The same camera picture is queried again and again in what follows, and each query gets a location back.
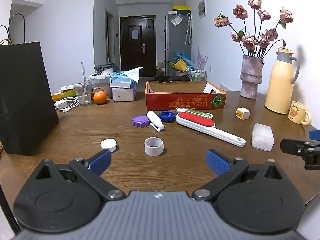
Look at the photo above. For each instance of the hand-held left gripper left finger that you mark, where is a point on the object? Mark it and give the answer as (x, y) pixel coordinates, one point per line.
(101, 159)

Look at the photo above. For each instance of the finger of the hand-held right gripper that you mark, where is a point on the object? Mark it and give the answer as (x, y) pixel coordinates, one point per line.
(315, 134)
(292, 147)

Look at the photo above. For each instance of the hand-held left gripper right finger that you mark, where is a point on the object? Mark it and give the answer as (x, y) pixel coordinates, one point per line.
(218, 161)

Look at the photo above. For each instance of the white bottle cap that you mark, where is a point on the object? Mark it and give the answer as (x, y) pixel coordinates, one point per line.
(108, 145)

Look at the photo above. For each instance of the translucent plastic box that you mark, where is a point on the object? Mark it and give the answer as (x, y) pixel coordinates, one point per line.
(262, 137)

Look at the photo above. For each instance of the white and red lint brush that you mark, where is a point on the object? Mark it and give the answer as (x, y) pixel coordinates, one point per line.
(197, 121)

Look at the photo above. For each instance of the green spray bottle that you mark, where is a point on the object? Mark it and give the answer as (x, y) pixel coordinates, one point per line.
(200, 112)

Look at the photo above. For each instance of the small white and yellow cube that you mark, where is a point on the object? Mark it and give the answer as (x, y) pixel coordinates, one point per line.
(243, 113)

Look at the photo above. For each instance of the purple ridged bottle cap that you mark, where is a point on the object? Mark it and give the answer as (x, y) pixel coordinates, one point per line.
(140, 121)

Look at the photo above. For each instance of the small white bottle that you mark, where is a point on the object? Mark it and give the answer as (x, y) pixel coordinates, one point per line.
(154, 120)

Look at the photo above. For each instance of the blue ridged bottle cap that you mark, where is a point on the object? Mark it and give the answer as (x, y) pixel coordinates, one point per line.
(167, 117)

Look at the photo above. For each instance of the red cardboard box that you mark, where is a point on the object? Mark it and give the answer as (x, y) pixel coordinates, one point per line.
(185, 101)

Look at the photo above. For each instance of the yellow bear mug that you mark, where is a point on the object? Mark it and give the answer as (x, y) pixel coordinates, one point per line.
(297, 112)

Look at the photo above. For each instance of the yellow thermos jug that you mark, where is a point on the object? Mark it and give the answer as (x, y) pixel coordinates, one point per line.
(278, 87)

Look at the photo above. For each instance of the orange fruit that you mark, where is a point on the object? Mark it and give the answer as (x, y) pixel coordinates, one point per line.
(100, 98)

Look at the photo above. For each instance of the clear drinking glass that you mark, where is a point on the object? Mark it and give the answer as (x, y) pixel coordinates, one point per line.
(83, 100)

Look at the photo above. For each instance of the white charger adapter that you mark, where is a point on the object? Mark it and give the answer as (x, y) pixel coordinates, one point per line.
(60, 105)

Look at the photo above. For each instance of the purple tissue pack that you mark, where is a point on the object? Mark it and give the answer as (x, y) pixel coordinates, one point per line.
(123, 94)

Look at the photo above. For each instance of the clear food container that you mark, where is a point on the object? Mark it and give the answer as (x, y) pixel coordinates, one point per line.
(101, 87)

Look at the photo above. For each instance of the white board panel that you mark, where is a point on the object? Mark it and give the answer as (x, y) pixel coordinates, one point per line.
(226, 87)

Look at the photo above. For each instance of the yellow packet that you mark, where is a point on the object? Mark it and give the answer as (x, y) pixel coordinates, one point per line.
(62, 95)

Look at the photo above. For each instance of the small white box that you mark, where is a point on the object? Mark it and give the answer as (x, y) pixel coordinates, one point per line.
(67, 87)

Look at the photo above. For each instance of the blue tissue pack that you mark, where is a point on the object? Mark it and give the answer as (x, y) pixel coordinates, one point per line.
(121, 81)

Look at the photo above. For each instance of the pink textured vase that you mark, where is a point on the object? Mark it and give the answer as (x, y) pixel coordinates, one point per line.
(251, 77)

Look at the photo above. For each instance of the white round appliance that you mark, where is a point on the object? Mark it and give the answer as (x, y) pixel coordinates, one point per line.
(108, 71)

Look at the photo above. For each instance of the metal trolley with bottles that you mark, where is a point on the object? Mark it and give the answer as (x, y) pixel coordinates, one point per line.
(197, 75)

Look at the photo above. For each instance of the white straw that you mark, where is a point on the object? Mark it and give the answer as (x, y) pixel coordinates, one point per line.
(83, 71)

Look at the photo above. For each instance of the black plastic device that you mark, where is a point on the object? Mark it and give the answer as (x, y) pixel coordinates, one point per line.
(102, 68)

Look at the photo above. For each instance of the black garbage bag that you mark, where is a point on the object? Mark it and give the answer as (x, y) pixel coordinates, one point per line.
(172, 78)

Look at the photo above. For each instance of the pink bucket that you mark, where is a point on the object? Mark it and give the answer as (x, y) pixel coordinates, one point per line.
(180, 73)

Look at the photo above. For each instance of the purple feather decoration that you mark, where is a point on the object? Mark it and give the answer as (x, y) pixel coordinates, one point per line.
(202, 60)

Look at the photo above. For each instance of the black paper bag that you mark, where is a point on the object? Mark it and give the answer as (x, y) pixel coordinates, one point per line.
(22, 92)

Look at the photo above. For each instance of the yellow bag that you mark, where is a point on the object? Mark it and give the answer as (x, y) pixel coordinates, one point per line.
(178, 65)

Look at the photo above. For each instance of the brown carton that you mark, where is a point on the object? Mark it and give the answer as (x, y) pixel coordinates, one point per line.
(160, 70)

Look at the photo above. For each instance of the dark wooden door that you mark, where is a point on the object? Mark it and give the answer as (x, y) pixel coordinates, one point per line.
(137, 55)

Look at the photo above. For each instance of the bunch of dried pink roses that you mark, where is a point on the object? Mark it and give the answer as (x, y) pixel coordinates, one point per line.
(250, 41)

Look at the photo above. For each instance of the grey refrigerator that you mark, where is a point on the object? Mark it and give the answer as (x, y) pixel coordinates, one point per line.
(175, 42)

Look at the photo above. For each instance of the white paper notice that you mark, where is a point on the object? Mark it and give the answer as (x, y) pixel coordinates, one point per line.
(135, 34)

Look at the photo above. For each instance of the translucent folded umbrella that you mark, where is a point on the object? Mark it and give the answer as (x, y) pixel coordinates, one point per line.
(188, 30)

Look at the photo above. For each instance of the clear plastic bag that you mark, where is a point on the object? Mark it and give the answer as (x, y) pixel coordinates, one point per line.
(177, 20)

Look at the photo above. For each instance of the white electrical panel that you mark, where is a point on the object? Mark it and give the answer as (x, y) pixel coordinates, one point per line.
(202, 7)

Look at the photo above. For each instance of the yellow box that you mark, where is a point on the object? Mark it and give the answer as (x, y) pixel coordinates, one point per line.
(181, 7)

